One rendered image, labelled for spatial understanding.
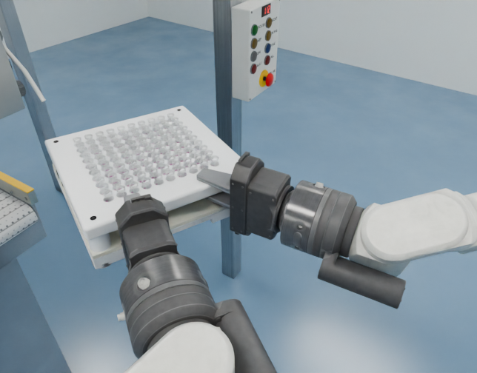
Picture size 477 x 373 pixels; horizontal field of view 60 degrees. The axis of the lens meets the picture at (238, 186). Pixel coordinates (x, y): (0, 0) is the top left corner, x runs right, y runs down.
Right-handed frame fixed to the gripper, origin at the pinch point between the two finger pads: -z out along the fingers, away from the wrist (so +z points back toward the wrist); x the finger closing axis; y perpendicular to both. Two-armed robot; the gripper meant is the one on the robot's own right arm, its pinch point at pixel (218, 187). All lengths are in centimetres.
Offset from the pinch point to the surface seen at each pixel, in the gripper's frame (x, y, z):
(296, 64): 111, 307, -90
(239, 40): 3, 62, -28
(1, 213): 21, -5, -48
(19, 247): 30, -5, -47
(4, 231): 23, -8, -45
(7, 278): 45, -6, -56
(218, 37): 4, 63, -35
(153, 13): 112, 371, -294
